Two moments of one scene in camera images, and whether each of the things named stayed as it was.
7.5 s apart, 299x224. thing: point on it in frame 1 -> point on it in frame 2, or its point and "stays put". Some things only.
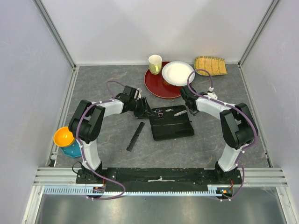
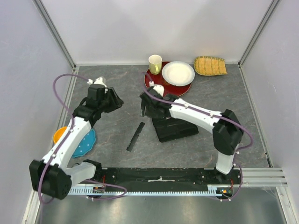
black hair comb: x=131 y=144 stays put
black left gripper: x=145 y=110 -> x=117 y=102
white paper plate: x=176 y=73 stays put
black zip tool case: x=170 y=122 stays put
